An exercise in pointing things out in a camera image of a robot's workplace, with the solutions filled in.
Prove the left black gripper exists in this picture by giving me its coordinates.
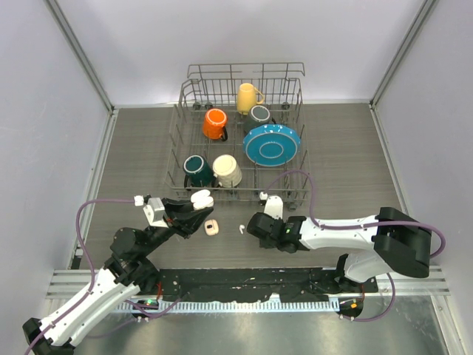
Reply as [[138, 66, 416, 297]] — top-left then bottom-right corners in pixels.
[[140, 197, 213, 257]]

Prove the white charging case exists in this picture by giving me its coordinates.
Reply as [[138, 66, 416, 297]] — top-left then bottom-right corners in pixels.
[[191, 189, 214, 210]]

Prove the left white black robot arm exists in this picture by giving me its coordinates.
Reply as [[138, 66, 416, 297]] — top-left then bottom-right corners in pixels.
[[22, 189, 214, 354]]

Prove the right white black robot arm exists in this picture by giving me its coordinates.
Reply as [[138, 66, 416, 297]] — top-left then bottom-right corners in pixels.
[[247, 207, 432, 292]]

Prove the dark green mug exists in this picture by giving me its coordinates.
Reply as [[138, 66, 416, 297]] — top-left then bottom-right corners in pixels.
[[183, 155, 217, 191]]

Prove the cream white mug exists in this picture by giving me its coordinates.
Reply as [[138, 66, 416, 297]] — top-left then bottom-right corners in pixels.
[[212, 155, 242, 189]]

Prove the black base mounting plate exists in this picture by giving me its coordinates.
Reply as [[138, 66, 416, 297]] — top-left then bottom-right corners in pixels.
[[141, 268, 378, 303]]

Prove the orange mug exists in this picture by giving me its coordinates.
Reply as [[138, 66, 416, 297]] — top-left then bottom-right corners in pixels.
[[203, 108, 228, 141]]

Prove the blue plate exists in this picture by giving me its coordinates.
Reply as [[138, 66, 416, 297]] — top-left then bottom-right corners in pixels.
[[242, 124, 302, 167]]

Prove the grey mug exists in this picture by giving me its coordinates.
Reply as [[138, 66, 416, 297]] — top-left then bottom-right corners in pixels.
[[243, 105, 276, 135]]

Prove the yellow mug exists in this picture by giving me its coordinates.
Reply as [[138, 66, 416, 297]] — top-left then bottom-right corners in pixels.
[[236, 83, 265, 115]]

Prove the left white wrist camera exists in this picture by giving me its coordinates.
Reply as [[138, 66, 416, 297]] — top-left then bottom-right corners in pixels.
[[134, 195, 169, 229]]

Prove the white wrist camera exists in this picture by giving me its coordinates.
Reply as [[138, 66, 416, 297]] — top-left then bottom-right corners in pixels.
[[134, 195, 169, 229], [259, 192, 284, 219]]

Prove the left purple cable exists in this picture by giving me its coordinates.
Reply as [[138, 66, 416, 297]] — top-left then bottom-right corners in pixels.
[[21, 197, 136, 355]]

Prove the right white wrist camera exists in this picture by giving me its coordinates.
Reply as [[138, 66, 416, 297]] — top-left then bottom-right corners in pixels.
[[259, 192, 284, 219]]

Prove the grey wire dish rack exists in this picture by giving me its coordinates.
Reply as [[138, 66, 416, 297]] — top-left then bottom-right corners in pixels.
[[166, 61, 310, 211]]

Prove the white slotted cable duct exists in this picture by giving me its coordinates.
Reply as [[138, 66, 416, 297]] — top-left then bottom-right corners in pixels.
[[114, 299, 341, 314]]

